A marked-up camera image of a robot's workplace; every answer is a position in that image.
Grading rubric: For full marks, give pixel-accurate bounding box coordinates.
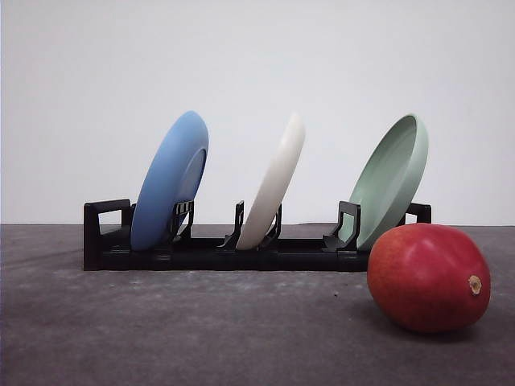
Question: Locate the blue plate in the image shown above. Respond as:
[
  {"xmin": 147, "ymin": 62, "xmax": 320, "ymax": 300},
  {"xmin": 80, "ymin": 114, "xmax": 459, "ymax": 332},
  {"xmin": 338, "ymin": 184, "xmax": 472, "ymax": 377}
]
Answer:
[{"xmin": 130, "ymin": 111, "xmax": 209, "ymax": 252}]

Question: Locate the black plastic dish rack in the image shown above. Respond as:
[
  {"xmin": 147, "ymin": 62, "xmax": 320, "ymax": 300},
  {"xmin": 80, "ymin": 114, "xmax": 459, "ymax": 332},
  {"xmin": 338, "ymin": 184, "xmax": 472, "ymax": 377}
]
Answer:
[{"xmin": 84, "ymin": 199, "xmax": 370, "ymax": 273}]

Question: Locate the white plate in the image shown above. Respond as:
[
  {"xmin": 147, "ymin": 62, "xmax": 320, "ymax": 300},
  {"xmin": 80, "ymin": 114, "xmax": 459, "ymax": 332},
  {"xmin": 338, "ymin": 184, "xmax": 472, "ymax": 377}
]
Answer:
[{"xmin": 237, "ymin": 114, "xmax": 305, "ymax": 250}]

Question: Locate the red pomegranate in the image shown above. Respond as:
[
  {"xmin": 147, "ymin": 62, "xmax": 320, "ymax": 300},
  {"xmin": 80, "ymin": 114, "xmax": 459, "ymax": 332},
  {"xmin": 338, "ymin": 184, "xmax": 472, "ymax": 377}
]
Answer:
[{"xmin": 367, "ymin": 224, "xmax": 491, "ymax": 333}]

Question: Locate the green plate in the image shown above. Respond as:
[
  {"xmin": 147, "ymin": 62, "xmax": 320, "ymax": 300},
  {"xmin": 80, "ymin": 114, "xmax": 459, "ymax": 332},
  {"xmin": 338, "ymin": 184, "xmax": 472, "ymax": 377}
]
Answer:
[{"xmin": 340, "ymin": 115, "xmax": 429, "ymax": 249}]

